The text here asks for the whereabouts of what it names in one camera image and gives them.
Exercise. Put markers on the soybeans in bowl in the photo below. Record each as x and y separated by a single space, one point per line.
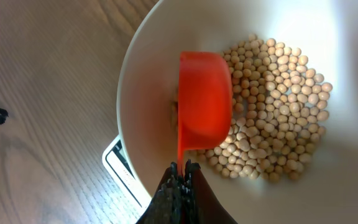
279 107

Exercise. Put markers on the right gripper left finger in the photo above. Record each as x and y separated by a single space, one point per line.
165 206

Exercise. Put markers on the cream bowl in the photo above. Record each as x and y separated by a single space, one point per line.
325 31

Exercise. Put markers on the white digital kitchen scale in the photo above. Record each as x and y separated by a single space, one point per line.
117 164

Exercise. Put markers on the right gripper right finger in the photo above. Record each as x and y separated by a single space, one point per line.
200 205

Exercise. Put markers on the red measuring scoop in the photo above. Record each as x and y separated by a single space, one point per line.
204 102

